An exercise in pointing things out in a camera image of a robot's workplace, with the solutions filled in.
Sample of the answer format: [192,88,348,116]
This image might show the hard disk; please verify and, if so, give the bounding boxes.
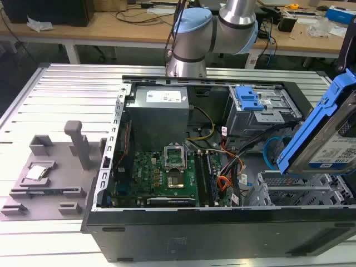
[276,73,356,176]

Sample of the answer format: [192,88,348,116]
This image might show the metal disk bay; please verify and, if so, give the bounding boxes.
[243,170,356,208]

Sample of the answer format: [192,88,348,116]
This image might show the blue cardboard box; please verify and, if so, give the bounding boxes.
[324,6,356,25]

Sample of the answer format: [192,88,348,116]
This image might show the clear plastic bag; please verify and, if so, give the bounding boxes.
[306,17,335,37]
[26,16,54,32]

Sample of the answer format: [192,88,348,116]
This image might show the small black box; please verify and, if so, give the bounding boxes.
[278,14,299,33]

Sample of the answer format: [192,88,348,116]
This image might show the blue plastic cage latch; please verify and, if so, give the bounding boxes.
[234,86,265,112]

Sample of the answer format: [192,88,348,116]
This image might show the metal drive cage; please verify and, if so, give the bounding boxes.
[224,84,304,152]

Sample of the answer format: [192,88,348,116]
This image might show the grey power supply unit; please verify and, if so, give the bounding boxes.
[125,85,190,141]

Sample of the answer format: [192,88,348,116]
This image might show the metal socket cover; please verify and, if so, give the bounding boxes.
[163,142,186,172]

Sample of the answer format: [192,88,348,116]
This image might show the CPU socket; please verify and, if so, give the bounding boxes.
[166,171,187,194]

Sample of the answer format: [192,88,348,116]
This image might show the black graphics card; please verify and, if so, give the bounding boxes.
[145,196,196,207]

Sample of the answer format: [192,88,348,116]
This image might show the green motherboard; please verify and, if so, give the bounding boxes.
[113,149,233,208]

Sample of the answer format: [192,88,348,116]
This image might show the wooden desk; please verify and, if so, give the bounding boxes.
[0,0,356,65]

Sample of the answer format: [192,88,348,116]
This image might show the black open PC case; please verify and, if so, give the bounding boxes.
[80,73,356,264]

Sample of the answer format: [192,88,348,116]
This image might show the large black box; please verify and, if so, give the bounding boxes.
[4,0,95,28]

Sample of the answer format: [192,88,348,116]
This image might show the grey parts rack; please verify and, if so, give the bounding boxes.
[0,120,112,222]

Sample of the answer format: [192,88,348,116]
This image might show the silver CPU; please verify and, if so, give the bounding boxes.
[24,165,48,181]

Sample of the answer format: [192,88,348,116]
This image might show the black disk wire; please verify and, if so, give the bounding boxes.
[233,121,303,195]

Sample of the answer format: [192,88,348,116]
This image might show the blue disk wire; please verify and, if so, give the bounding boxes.
[262,132,293,171]

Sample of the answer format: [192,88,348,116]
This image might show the yellow and black power wires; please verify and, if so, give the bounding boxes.
[185,105,216,143]

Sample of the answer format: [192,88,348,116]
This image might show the orange wire bundle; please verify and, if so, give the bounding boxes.
[217,149,247,196]

